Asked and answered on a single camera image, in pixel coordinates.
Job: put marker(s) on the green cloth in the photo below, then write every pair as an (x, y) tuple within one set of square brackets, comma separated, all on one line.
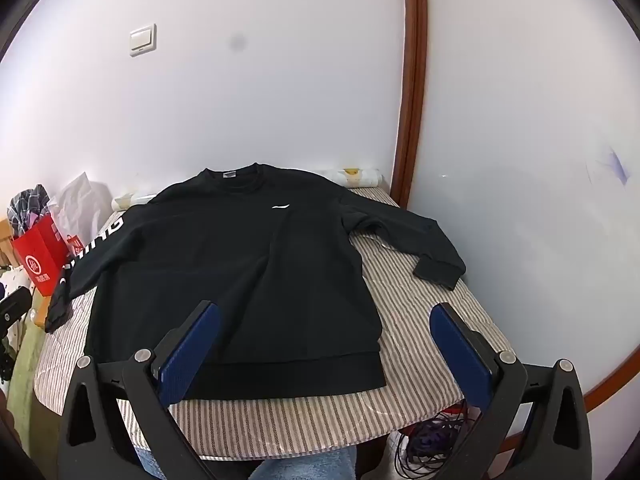
[(22, 390)]

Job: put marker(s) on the red paper bag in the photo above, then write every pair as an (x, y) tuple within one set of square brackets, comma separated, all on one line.
[(42, 257)]

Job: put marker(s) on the brown wooden door frame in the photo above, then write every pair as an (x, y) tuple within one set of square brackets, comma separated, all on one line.
[(412, 100)]

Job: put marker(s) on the black sweatshirt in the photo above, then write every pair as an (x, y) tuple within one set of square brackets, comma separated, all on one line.
[(240, 270)]

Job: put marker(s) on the white wall switch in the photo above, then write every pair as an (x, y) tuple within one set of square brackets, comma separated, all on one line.
[(142, 40)]

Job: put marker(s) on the orange cardboard box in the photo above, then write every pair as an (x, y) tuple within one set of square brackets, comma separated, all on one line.
[(36, 316)]

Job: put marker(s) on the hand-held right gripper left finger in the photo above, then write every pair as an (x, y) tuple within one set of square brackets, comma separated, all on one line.
[(192, 347)]

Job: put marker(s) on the striped quilted table cover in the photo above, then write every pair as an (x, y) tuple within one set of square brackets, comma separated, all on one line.
[(425, 310)]

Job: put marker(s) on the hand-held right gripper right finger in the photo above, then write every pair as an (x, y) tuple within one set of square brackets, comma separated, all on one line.
[(457, 355)]

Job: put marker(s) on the plaid cloth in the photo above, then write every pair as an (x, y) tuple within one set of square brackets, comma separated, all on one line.
[(27, 205)]

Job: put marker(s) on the person's blue jeans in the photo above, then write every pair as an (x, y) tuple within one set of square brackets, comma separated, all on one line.
[(300, 465)]

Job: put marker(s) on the white plastic bag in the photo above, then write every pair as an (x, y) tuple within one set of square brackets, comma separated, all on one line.
[(80, 205)]

